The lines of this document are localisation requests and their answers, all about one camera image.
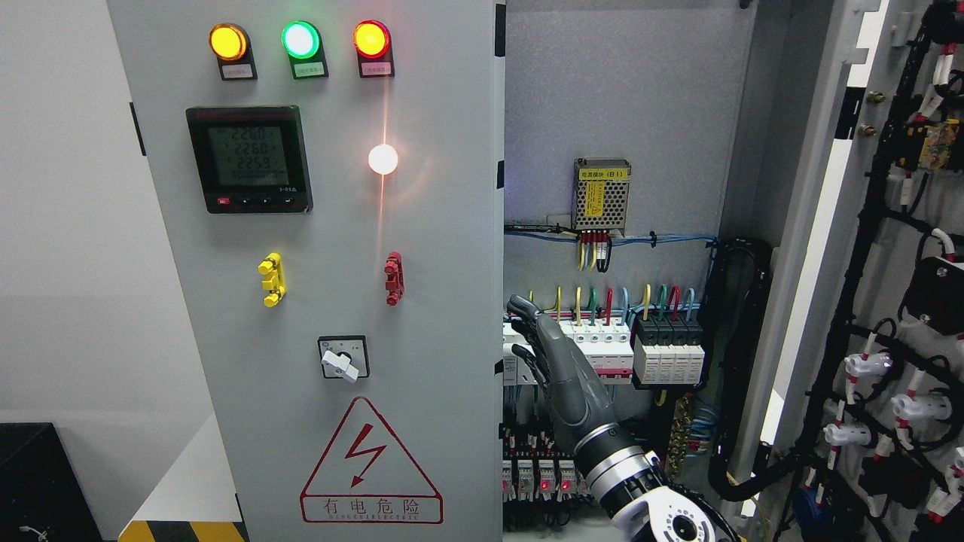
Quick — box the grey black robot hand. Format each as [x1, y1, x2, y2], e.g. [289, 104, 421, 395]
[506, 295, 633, 460]

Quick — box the grey cabinet door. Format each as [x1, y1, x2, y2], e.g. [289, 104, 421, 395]
[108, 1, 503, 541]
[709, 1, 962, 541]

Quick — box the red white circuit breaker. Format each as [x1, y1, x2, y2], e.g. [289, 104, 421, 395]
[560, 321, 633, 385]

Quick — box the row of relay modules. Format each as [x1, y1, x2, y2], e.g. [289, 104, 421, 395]
[499, 425, 591, 504]

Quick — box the brass right terminal bar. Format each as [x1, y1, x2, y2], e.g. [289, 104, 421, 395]
[666, 394, 693, 478]

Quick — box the black white surge protector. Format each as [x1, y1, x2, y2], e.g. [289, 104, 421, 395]
[631, 317, 705, 392]

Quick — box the perforated metal power supply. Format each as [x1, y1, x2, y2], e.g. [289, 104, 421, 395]
[571, 157, 631, 231]

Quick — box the red triangle warning sticker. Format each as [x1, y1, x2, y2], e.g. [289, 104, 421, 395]
[300, 397, 444, 524]

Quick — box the white glowing indicator lamp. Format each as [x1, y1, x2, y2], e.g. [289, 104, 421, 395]
[368, 143, 399, 175]

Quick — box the black digital power meter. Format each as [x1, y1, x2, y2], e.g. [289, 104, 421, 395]
[185, 104, 313, 214]

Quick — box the red indicator lamp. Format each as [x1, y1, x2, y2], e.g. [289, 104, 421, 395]
[352, 20, 390, 59]

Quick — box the green indicator lamp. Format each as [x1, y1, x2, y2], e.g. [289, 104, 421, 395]
[280, 20, 322, 59]

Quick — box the yellow indicator lamp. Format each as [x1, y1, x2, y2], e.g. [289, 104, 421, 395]
[208, 22, 249, 62]

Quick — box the black box at left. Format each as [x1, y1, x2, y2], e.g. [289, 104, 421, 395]
[1, 423, 101, 541]

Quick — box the black right cable conduit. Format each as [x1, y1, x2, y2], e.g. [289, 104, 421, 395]
[706, 238, 801, 503]

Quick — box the red terminal post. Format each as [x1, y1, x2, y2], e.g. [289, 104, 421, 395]
[383, 251, 405, 306]

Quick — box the white rotary selector switch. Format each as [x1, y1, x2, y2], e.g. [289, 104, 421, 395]
[317, 335, 371, 383]

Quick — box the yellow terminal post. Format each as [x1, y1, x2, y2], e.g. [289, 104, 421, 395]
[258, 251, 287, 308]

